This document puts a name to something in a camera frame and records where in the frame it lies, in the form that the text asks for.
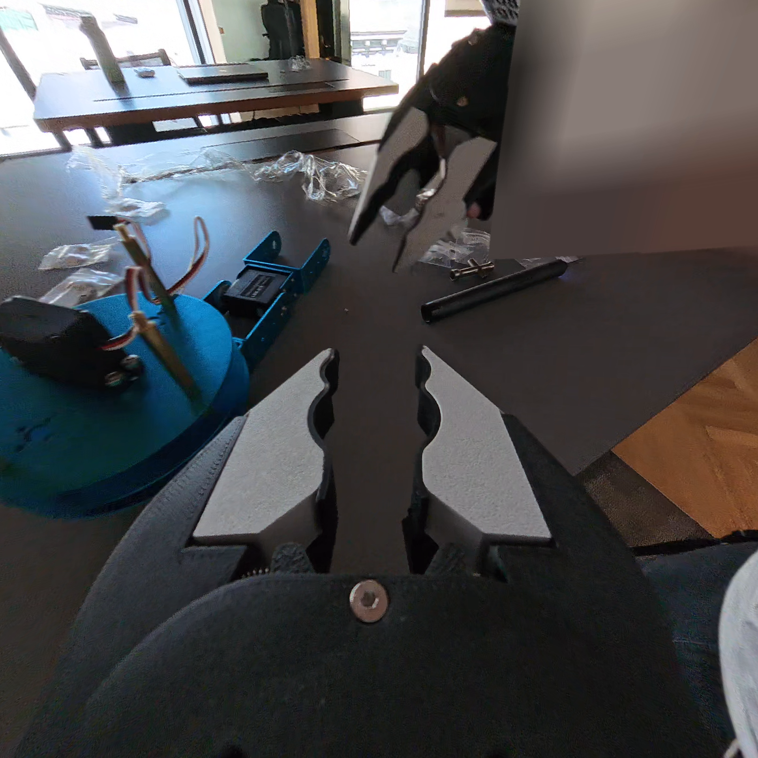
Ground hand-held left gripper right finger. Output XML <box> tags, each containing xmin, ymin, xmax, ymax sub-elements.
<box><xmin>403</xmin><ymin>345</ymin><xmax>553</xmax><ymax>553</ymax></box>

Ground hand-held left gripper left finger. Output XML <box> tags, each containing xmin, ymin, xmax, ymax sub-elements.
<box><xmin>191</xmin><ymin>347</ymin><xmax>341</xmax><ymax>548</ymax></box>

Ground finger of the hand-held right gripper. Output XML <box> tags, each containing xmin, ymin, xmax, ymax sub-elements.
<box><xmin>394</xmin><ymin>140</ymin><xmax>497</xmax><ymax>273</ymax></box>
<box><xmin>348</xmin><ymin>108</ymin><xmax>432</xmax><ymax>246</ymax></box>

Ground black screwdriver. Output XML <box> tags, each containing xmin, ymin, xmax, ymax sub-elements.
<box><xmin>420</xmin><ymin>259</ymin><xmax>569</xmax><ymax>325</ymax></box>

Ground blue metal bracket assembly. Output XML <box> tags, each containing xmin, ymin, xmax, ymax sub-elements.
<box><xmin>204</xmin><ymin>230</ymin><xmax>332</xmax><ymax>374</ymax></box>

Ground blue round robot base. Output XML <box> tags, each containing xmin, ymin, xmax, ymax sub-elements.
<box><xmin>0</xmin><ymin>293</ymin><xmax>252</xmax><ymax>519</ymax></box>

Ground dark grey desk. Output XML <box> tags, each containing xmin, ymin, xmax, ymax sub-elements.
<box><xmin>0</xmin><ymin>109</ymin><xmax>758</xmax><ymax>747</ymax></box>

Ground person's right hand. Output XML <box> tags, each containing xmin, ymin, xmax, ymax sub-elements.
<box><xmin>465</xmin><ymin>178</ymin><xmax>495</xmax><ymax>221</ymax></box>

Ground clear bag of parts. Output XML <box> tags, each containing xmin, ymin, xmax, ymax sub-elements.
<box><xmin>379</xmin><ymin>204</ymin><xmax>427</xmax><ymax>229</ymax></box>

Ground brass standoff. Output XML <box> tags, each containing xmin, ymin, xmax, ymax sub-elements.
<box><xmin>129</xmin><ymin>311</ymin><xmax>208</xmax><ymax>412</ymax></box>
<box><xmin>114</xmin><ymin>220</ymin><xmax>181</xmax><ymax>317</ymax></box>

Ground dark hanging jacket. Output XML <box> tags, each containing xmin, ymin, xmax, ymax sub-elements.
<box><xmin>261</xmin><ymin>0</ymin><xmax>306</xmax><ymax>60</ymax></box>

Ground black servo motor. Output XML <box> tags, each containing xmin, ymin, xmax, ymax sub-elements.
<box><xmin>0</xmin><ymin>296</ymin><xmax>146</xmax><ymax>388</ymax></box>
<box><xmin>222</xmin><ymin>266</ymin><xmax>294</xmax><ymax>317</ymax></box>

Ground grey closed laptop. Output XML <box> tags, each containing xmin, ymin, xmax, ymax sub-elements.
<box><xmin>176</xmin><ymin>62</ymin><xmax>270</xmax><ymax>85</ymax></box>

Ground dark wooden edged table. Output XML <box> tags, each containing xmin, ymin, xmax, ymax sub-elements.
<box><xmin>32</xmin><ymin>56</ymin><xmax>400</xmax><ymax>149</ymax></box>

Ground person's blue jeans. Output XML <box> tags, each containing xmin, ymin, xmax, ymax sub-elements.
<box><xmin>636</xmin><ymin>542</ymin><xmax>758</xmax><ymax>758</ymax></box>

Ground wooden chair back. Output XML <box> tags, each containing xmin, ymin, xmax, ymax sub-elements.
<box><xmin>80</xmin><ymin>50</ymin><xmax>173</xmax><ymax>69</ymax></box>

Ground orange brown servo cable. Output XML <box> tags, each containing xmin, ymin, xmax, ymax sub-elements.
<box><xmin>160</xmin><ymin>216</ymin><xmax>211</xmax><ymax>294</ymax></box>

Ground red white servo cable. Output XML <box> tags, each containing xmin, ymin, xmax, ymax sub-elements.
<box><xmin>88</xmin><ymin>214</ymin><xmax>158</xmax><ymax>356</ymax></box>

